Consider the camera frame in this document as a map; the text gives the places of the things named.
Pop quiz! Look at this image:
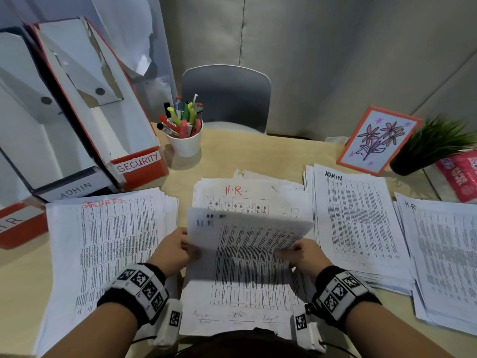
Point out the person's right hand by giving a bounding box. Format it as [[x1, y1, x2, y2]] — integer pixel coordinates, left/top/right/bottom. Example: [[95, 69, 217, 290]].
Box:
[[275, 238, 334, 282]]

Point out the person's left hand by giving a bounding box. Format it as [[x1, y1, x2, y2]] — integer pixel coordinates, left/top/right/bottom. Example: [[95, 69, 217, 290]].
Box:
[[147, 227, 202, 277]]

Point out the admin paper pile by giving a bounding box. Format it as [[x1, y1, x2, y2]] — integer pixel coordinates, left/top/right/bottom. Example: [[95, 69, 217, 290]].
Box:
[[304, 164, 414, 295]]

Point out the security paper pile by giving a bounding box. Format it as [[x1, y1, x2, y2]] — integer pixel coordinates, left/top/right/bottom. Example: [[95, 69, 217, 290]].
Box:
[[32, 187, 179, 357]]

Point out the paper sheet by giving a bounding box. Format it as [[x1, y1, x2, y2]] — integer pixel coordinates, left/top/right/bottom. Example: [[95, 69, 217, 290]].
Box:
[[178, 207, 314, 340]]

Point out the unsorted paper pile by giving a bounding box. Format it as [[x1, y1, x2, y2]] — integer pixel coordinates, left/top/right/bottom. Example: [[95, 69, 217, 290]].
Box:
[[192, 169, 317, 306]]

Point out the HR paper pile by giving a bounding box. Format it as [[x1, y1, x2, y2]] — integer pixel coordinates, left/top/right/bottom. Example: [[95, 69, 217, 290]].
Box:
[[393, 192, 477, 336]]

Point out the black admin file box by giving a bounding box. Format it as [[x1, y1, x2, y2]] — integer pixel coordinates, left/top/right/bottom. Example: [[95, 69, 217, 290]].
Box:
[[0, 27, 124, 202]]

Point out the person's left forearm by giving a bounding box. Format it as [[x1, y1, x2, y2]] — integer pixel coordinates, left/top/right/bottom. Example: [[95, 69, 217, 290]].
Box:
[[41, 301, 139, 358]]

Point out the person's right forearm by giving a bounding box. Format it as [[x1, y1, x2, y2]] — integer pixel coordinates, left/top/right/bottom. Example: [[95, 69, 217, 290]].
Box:
[[344, 301, 455, 358]]

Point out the person's dark shirt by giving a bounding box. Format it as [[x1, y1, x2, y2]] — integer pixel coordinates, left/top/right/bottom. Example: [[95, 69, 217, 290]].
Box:
[[178, 328, 325, 358]]

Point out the black right wristband with markers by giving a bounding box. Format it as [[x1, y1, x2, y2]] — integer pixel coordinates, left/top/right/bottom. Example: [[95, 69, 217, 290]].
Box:
[[305, 265, 383, 331]]

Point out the black wristband with markers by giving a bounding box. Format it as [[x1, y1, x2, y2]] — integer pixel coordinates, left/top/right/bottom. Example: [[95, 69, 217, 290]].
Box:
[[96, 263, 170, 329], [305, 265, 383, 331]]

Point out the black left wristband with markers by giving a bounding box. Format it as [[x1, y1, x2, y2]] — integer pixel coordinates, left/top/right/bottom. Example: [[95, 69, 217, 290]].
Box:
[[96, 263, 170, 329]]

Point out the white pen cup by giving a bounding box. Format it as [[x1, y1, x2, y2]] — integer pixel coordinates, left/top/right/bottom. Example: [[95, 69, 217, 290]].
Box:
[[165, 121, 205, 158]]

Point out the green plant in black pot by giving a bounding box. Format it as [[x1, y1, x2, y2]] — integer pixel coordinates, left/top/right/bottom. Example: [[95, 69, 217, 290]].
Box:
[[389, 115, 477, 177]]

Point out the bunch of coloured markers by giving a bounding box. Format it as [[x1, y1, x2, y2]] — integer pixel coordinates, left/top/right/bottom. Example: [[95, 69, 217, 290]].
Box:
[[156, 93, 205, 139]]

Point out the orange framed flower drawing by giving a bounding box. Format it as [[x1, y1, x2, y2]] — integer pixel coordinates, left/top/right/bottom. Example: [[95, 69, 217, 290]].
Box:
[[336, 105, 424, 177]]

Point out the grey chair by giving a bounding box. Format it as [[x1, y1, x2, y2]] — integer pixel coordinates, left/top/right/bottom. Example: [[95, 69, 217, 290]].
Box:
[[181, 64, 272, 135]]

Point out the red white paper towel pack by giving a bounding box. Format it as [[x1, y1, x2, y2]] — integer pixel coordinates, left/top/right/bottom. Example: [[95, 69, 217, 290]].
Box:
[[424, 149, 477, 204]]

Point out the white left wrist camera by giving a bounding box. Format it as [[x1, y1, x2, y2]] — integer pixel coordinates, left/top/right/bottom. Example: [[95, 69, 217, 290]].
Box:
[[155, 298, 183, 347]]

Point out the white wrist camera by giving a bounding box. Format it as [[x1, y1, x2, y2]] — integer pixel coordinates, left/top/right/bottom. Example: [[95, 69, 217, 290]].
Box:
[[155, 298, 183, 347], [292, 313, 327, 351]]

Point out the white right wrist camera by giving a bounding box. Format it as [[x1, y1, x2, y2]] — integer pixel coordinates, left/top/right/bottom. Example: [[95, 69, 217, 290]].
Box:
[[292, 313, 327, 351]]

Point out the black right camera cable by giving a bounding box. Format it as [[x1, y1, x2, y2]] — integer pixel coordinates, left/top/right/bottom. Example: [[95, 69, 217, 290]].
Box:
[[318, 341, 358, 358]]

